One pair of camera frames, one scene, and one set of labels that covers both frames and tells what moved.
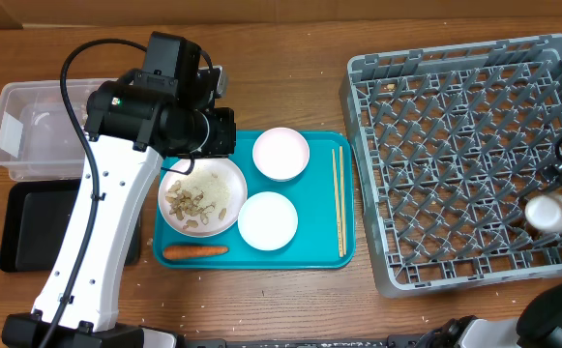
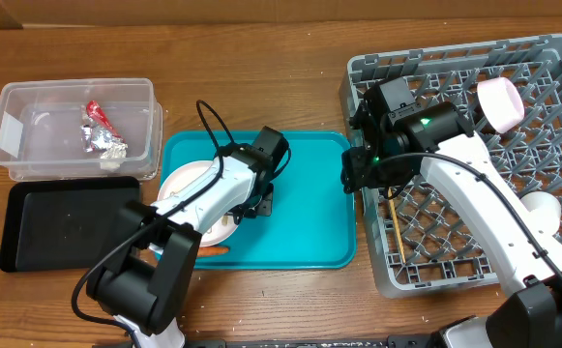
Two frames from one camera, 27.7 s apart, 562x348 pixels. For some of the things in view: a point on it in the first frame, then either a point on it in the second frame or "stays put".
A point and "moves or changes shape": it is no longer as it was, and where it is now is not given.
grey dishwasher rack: [451, 144] stays put
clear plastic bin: [33, 132] stays put
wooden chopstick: [337, 203] → [390, 193]
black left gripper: [224, 137] → [265, 205]
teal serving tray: [301, 212] stays put
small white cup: [548, 212] moves or changes shape
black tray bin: [35, 218] stays put
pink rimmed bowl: [281, 154] → [500, 102]
